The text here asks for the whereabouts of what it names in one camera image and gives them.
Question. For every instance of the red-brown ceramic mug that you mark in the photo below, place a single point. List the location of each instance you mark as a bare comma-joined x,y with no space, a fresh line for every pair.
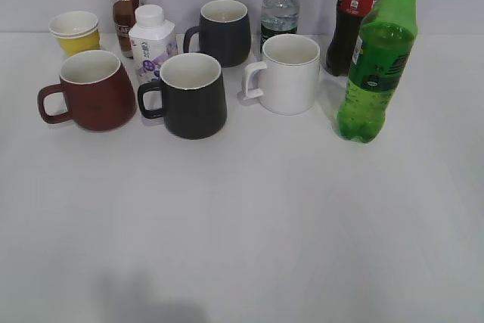
97,92

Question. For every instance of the green soda bottle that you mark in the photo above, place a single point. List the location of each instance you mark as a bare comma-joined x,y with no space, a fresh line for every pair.
385,39

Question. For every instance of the yellow paper cup stack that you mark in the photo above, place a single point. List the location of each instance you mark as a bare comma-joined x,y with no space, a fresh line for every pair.
76,31

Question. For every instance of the black mug front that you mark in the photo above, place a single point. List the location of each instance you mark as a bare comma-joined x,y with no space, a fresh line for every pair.
189,96

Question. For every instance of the white ceramic mug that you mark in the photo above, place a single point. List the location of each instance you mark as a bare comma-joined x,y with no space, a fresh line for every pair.
286,80

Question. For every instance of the dark grey mug rear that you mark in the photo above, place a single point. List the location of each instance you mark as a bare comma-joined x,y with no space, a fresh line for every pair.
224,32

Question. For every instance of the clear water bottle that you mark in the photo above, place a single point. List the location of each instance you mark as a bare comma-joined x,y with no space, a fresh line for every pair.
278,17

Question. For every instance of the white milk carton bottle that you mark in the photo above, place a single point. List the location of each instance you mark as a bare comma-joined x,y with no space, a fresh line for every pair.
153,41

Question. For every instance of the brown coffee drink bottle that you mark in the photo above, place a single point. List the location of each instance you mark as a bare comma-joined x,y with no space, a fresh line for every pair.
124,20

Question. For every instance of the dark cola bottle red label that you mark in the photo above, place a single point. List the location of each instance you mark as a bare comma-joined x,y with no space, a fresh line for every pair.
349,15

